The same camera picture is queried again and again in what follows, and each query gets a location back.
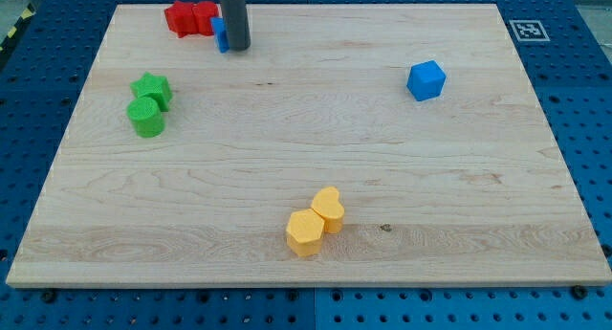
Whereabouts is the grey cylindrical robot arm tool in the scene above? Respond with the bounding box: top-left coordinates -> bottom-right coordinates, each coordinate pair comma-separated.
219,0 -> 251,52

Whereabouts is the blue cube block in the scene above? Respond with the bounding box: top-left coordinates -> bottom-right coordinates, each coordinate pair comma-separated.
406,60 -> 447,101

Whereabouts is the light wooden board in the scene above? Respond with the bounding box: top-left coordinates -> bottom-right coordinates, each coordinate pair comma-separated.
7,4 -> 611,289

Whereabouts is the yellow heart block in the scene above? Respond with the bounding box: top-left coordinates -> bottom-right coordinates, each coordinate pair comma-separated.
311,187 -> 345,233

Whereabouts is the yellow hexagon block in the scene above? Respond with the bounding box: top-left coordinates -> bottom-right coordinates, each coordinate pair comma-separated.
286,209 -> 325,257

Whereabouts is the small blue block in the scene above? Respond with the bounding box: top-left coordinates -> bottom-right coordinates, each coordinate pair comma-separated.
210,17 -> 230,54

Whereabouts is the green cylinder block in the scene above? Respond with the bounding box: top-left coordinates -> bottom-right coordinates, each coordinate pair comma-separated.
126,97 -> 165,138

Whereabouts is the green star block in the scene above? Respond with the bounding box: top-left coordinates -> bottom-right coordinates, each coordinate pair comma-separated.
130,72 -> 173,112

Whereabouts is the red cylinder block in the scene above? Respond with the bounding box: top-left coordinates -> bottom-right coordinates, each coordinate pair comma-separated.
192,1 -> 219,36

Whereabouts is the red star block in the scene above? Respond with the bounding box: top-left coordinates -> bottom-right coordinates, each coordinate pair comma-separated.
164,0 -> 199,38

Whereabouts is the white fiducial marker tag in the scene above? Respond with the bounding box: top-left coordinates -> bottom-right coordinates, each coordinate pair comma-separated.
509,19 -> 550,42

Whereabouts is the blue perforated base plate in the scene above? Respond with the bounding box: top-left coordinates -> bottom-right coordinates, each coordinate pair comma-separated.
1,0 -> 611,329

